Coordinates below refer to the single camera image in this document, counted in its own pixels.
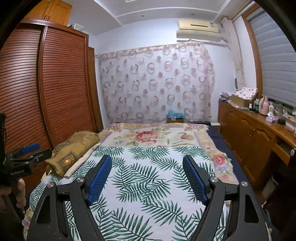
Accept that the brown gold patterned scarf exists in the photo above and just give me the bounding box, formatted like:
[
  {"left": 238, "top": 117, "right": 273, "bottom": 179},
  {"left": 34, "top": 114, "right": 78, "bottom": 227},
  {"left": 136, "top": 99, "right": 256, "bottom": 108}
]
[{"left": 46, "top": 131, "right": 100, "bottom": 177}]

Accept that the louvered wooden wardrobe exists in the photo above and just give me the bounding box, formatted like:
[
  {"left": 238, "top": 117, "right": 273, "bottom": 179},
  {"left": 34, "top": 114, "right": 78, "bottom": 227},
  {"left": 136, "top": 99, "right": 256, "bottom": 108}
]
[{"left": 0, "top": 18, "right": 105, "bottom": 197}]

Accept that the pink thermos jug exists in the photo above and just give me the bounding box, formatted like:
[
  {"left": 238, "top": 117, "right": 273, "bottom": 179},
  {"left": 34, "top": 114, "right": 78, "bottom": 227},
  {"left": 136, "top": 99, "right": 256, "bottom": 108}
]
[{"left": 259, "top": 96, "right": 269, "bottom": 116}]

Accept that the folded beige pink garment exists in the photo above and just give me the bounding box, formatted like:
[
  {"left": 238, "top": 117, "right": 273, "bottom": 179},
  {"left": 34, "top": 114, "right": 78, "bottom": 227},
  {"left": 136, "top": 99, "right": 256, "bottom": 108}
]
[{"left": 63, "top": 143, "right": 101, "bottom": 179}]

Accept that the circle pattern sheer curtain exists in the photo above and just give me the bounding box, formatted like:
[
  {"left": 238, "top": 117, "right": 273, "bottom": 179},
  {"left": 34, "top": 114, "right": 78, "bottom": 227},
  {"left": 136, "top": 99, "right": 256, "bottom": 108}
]
[{"left": 98, "top": 43, "right": 215, "bottom": 123}]

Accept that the navy blue mattress sheet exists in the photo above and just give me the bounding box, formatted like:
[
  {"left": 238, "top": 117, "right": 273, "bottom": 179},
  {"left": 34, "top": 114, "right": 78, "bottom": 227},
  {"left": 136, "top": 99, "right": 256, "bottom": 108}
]
[{"left": 207, "top": 126, "right": 248, "bottom": 182}]

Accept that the blue item behind bed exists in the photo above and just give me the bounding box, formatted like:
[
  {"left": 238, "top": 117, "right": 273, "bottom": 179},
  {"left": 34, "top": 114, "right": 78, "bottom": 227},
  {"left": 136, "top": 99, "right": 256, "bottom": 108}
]
[{"left": 166, "top": 109, "right": 184, "bottom": 118}]

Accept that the grey window blind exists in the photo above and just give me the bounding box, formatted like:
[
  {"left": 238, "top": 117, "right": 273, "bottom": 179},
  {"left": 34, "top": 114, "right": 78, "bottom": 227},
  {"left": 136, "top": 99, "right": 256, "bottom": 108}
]
[{"left": 246, "top": 8, "right": 296, "bottom": 106}]

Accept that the cardboard box with cloth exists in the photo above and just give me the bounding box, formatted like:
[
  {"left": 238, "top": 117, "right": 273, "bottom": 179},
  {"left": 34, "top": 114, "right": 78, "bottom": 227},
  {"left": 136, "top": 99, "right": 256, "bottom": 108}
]
[{"left": 228, "top": 87, "right": 258, "bottom": 108}]

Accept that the person's left hand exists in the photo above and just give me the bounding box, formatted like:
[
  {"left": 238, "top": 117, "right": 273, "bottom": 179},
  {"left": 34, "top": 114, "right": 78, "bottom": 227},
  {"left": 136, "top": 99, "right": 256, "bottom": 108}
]
[{"left": 1, "top": 178, "right": 26, "bottom": 211}]

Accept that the long wooden sideboard cabinet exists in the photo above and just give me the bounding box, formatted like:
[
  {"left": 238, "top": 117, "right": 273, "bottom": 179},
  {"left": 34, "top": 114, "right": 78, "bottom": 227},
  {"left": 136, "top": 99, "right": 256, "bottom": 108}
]
[{"left": 218, "top": 101, "right": 295, "bottom": 190}]

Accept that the wall air conditioner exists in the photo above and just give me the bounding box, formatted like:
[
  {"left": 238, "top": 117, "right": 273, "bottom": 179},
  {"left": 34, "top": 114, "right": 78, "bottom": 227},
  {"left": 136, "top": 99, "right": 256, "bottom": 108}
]
[{"left": 176, "top": 19, "right": 222, "bottom": 42}]

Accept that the tissue pack on sideboard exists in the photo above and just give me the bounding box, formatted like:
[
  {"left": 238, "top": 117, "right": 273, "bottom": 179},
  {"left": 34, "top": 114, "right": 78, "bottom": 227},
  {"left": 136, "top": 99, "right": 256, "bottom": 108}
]
[{"left": 265, "top": 112, "right": 278, "bottom": 123}]

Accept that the palm leaf print sheet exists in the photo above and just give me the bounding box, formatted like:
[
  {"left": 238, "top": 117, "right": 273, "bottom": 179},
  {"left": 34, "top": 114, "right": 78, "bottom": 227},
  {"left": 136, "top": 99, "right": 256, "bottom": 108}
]
[{"left": 28, "top": 146, "right": 228, "bottom": 241}]

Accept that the hanging beige cloth strip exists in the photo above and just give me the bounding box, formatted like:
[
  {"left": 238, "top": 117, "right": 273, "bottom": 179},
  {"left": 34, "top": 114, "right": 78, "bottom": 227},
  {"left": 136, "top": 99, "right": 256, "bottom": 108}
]
[{"left": 221, "top": 17, "right": 246, "bottom": 90}]

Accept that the floral blanket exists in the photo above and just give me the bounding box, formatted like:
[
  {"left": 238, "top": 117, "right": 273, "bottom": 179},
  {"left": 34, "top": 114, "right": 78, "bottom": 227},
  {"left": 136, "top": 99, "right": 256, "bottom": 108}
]
[{"left": 23, "top": 123, "right": 238, "bottom": 230}]

